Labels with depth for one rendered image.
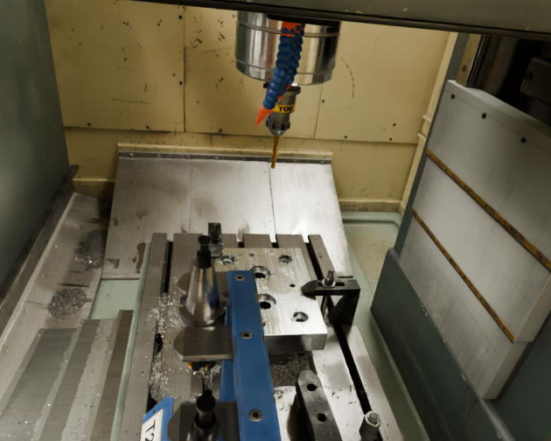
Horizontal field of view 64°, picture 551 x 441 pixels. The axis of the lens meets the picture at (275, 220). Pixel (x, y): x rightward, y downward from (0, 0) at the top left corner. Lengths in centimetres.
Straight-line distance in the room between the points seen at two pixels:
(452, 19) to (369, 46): 141
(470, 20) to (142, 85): 147
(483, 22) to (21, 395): 111
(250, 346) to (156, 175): 136
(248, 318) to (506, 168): 57
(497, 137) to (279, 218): 100
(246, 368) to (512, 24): 43
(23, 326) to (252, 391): 102
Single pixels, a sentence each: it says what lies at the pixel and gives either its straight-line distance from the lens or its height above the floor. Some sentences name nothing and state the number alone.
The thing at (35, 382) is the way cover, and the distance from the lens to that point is 122.
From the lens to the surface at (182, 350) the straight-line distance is 55.
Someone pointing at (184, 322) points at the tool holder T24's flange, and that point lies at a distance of 59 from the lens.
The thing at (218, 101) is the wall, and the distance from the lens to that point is 180.
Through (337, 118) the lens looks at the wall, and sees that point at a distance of 190.
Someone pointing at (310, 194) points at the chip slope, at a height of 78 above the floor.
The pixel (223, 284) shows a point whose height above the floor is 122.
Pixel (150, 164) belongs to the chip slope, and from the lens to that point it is 186.
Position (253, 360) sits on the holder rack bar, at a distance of 52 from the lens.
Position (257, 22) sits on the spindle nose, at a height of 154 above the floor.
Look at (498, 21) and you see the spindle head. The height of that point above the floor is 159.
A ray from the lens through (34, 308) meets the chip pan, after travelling 148.
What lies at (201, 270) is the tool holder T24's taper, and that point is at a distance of 54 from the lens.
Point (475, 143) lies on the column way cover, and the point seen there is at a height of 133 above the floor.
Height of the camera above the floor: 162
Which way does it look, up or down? 31 degrees down
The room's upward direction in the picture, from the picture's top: 7 degrees clockwise
